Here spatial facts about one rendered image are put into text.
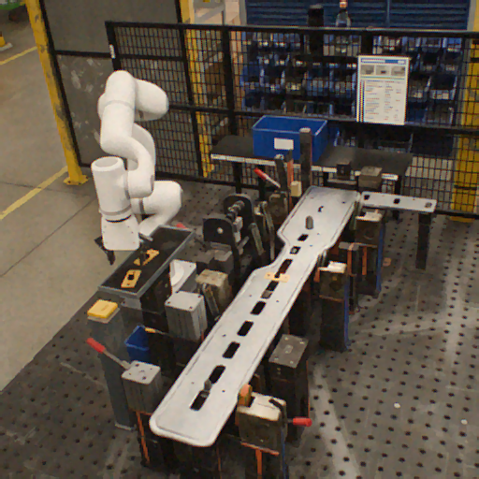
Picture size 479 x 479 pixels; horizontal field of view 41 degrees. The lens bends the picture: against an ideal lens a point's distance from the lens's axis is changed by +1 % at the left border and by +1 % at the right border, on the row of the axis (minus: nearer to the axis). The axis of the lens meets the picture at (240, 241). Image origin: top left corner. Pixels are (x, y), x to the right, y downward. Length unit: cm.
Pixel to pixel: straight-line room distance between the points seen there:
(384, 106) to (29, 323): 230
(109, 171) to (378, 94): 146
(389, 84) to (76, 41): 263
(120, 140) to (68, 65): 313
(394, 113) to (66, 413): 177
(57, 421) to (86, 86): 312
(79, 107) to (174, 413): 358
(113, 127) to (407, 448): 126
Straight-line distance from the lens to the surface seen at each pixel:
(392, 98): 282
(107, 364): 194
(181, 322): 188
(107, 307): 183
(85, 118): 500
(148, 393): 174
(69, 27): 479
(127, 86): 194
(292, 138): 280
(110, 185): 171
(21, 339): 375
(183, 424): 168
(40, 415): 225
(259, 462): 173
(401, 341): 234
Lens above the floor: 224
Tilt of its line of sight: 32 degrees down
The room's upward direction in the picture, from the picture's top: 5 degrees counter-clockwise
